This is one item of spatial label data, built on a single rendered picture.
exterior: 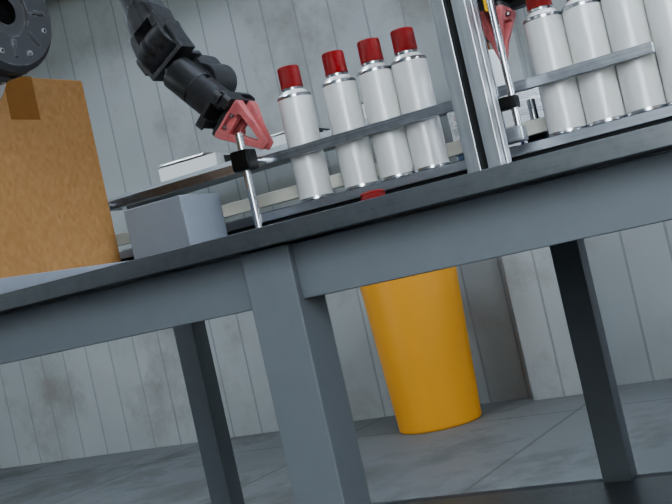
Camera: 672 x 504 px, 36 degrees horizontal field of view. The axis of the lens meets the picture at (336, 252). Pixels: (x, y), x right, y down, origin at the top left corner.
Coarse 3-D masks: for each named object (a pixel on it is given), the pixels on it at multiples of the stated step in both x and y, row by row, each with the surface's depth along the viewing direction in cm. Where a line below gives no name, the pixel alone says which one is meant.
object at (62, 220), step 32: (32, 96) 141; (64, 96) 146; (0, 128) 135; (32, 128) 139; (64, 128) 144; (0, 160) 134; (32, 160) 138; (64, 160) 143; (96, 160) 148; (0, 192) 133; (32, 192) 137; (64, 192) 142; (96, 192) 147; (0, 224) 132; (32, 224) 136; (64, 224) 141; (96, 224) 146; (0, 256) 131; (32, 256) 135; (64, 256) 140; (96, 256) 145
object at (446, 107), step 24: (648, 48) 128; (552, 72) 133; (576, 72) 132; (504, 96) 137; (384, 120) 144; (408, 120) 143; (312, 144) 150; (336, 144) 148; (144, 192) 163; (168, 192) 161
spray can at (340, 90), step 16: (336, 64) 150; (336, 80) 149; (352, 80) 150; (336, 96) 149; (352, 96) 149; (336, 112) 149; (352, 112) 149; (336, 128) 150; (352, 128) 149; (352, 144) 149; (368, 144) 150; (352, 160) 149; (368, 160) 149; (352, 176) 149; (368, 176) 149
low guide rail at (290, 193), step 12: (540, 120) 142; (528, 132) 143; (540, 132) 142; (456, 144) 147; (336, 180) 156; (276, 192) 161; (288, 192) 160; (228, 204) 165; (240, 204) 164; (264, 204) 162; (228, 216) 166; (120, 240) 175
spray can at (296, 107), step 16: (288, 80) 153; (288, 96) 152; (304, 96) 153; (288, 112) 152; (304, 112) 152; (288, 128) 153; (304, 128) 152; (288, 144) 154; (304, 160) 152; (320, 160) 153; (304, 176) 152; (320, 176) 152; (304, 192) 152; (320, 192) 152
